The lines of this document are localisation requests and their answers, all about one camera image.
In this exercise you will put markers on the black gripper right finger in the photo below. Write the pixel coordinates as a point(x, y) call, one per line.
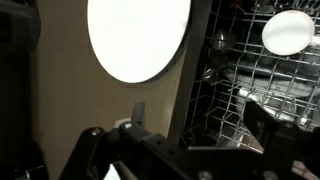
point(286, 150)

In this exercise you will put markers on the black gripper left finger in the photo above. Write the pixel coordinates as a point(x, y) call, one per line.
point(90, 150)

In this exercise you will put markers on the white dinner plate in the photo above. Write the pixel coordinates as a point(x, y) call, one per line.
point(136, 36)

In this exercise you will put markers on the large black countertop appliance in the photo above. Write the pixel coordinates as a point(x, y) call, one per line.
point(16, 66)

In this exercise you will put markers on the white mug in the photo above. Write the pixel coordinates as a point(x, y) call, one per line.
point(286, 33)

